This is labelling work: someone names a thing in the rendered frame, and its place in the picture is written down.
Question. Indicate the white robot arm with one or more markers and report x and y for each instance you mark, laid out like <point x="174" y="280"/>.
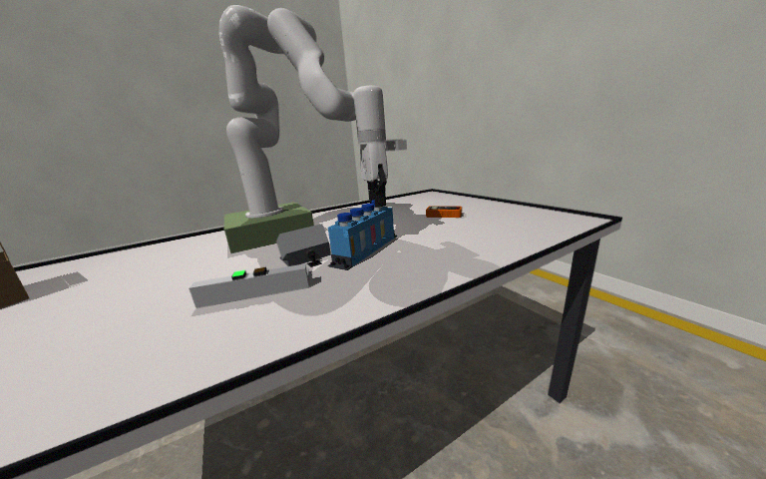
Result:
<point x="240" y="27"/>

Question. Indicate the orange digital multimeter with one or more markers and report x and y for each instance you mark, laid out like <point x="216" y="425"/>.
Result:
<point x="443" y="212"/>

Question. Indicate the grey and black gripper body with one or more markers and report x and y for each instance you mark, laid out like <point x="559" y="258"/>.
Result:
<point x="371" y="155"/>

